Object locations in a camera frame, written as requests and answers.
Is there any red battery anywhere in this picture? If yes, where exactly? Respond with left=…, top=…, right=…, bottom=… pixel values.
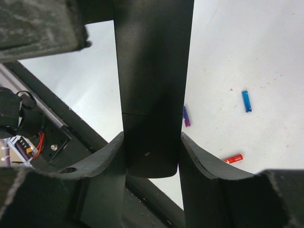
left=223, top=153, right=244, bottom=164

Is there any purple battery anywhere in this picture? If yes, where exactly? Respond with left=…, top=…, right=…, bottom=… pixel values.
left=183, top=106, right=191, bottom=127

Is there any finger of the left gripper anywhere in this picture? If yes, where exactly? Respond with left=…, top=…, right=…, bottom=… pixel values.
left=0, top=0, right=92, bottom=63

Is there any aluminium cross rail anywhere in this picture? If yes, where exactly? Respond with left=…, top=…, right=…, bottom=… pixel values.
left=0, top=64, right=67, bottom=128

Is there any blue battery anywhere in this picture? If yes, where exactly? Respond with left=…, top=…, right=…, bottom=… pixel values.
left=242, top=90, right=252, bottom=113

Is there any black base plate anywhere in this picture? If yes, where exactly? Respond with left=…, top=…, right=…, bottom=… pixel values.
left=0, top=61, right=185, bottom=228

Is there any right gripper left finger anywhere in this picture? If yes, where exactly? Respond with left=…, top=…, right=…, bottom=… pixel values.
left=0, top=133, right=126, bottom=228

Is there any black remote control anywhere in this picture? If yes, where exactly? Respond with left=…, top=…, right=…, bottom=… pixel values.
left=113, top=0, right=194, bottom=178

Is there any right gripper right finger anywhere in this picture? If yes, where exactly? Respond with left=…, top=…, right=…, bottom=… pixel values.
left=179, top=133, right=304, bottom=228

